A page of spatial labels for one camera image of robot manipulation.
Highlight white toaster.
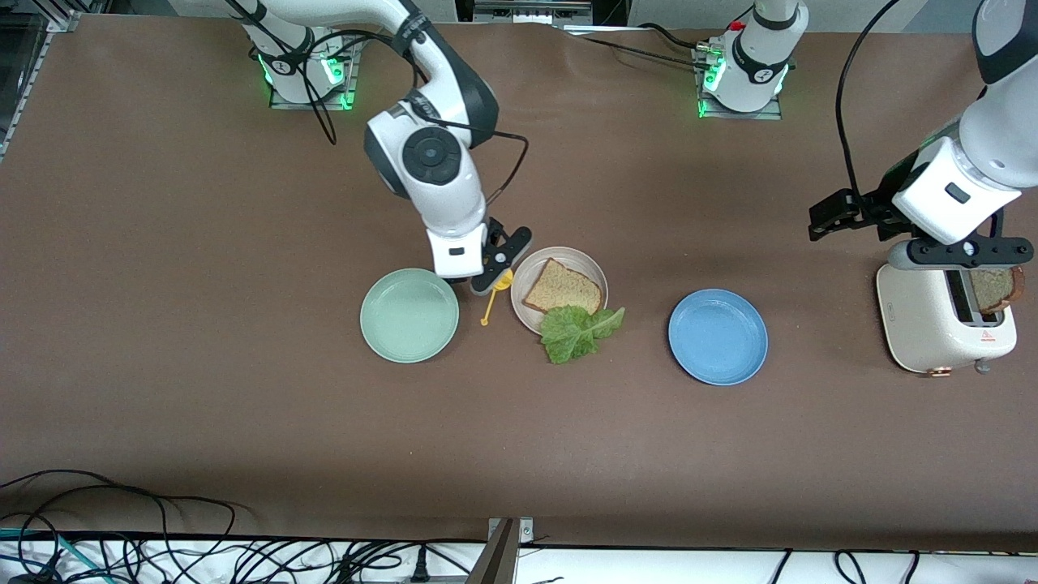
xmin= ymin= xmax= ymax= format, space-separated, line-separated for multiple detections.
xmin=875 ymin=261 xmax=1019 ymax=376

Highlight blue plate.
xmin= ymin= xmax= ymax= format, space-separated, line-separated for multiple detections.
xmin=667 ymin=289 xmax=770 ymax=387

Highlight green lettuce leaf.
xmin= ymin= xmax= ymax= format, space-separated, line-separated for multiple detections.
xmin=538 ymin=304 xmax=627 ymax=365

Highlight tangled black cables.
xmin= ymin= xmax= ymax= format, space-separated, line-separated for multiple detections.
xmin=0 ymin=531 xmax=487 ymax=584

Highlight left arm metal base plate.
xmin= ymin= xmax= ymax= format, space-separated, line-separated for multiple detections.
xmin=696 ymin=45 xmax=784 ymax=121

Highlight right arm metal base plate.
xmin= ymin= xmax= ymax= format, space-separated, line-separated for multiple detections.
xmin=269 ymin=81 xmax=358 ymax=111

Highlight yellow mustard squeeze bottle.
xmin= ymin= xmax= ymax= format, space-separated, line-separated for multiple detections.
xmin=480 ymin=270 xmax=515 ymax=327

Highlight black equipment rack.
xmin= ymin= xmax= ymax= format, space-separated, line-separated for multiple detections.
xmin=454 ymin=0 xmax=629 ymax=29

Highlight black right arm loop cable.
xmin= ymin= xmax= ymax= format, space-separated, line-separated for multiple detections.
xmin=227 ymin=0 xmax=422 ymax=147

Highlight long looping black cable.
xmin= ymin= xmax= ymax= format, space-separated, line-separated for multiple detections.
xmin=0 ymin=469 xmax=240 ymax=560

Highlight teal cable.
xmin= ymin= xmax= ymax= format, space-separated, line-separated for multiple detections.
xmin=0 ymin=527 xmax=114 ymax=584

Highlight black cable on tabletop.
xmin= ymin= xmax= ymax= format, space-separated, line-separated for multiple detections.
xmin=560 ymin=23 xmax=718 ymax=75

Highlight brown bread slice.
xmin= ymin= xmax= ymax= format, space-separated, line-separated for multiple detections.
xmin=969 ymin=266 xmax=1026 ymax=316
xmin=521 ymin=257 xmax=604 ymax=317

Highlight aluminium profile post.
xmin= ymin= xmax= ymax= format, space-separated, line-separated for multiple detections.
xmin=466 ymin=517 xmax=536 ymax=584

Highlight mint green plate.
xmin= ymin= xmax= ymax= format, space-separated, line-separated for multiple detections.
xmin=359 ymin=268 xmax=461 ymax=364

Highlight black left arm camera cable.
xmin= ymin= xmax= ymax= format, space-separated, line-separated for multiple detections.
xmin=835 ymin=0 xmax=905 ymax=200

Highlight beige plate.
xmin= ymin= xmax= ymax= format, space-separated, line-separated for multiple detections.
xmin=510 ymin=246 xmax=609 ymax=336

